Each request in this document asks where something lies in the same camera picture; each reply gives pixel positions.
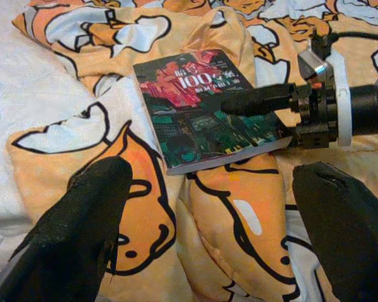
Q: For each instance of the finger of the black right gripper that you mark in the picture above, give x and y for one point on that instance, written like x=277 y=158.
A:
x=255 y=100

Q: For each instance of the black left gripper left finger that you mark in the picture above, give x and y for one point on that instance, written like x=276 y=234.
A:
x=69 y=232

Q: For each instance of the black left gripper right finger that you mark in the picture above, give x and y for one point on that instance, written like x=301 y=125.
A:
x=352 y=239

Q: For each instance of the dark illustrated book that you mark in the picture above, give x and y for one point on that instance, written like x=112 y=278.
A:
x=182 y=94

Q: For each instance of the yellow cartoon print blanket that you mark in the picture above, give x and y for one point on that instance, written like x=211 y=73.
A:
x=239 y=220

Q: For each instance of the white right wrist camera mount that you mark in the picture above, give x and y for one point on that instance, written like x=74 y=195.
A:
x=341 y=104

